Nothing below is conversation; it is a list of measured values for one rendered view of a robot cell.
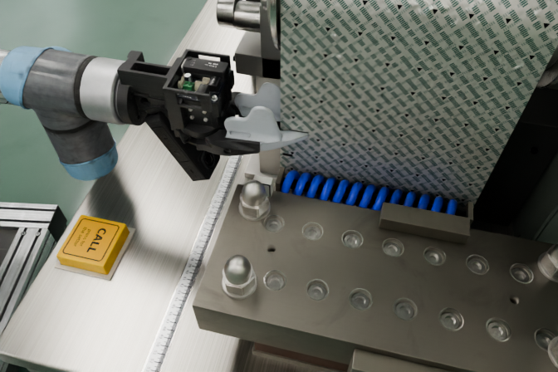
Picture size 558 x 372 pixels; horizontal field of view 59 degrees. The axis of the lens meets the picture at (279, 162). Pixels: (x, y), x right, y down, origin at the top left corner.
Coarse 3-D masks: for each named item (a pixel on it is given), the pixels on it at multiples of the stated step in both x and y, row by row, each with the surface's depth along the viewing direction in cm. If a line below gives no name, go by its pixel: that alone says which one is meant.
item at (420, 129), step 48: (288, 96) 52; (336, 96) 50; (384, 96) 49; (432, 96) 47; (480, 96) 46; (528, 96) 45; (336, 144) 55; (384, 144) 54; (432, 144) 52; (480, 144) 50; (432, 192) 58; (480, 192) 56
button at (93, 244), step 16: (80, 224) 68; (96, 224) 68; (112, 224) 68; (80, 240) 66; (96, 240) 66; (112, 240) 66; (64, 256) 65; (80, 256) 64; (96, 256) 64; (112, 256) 65
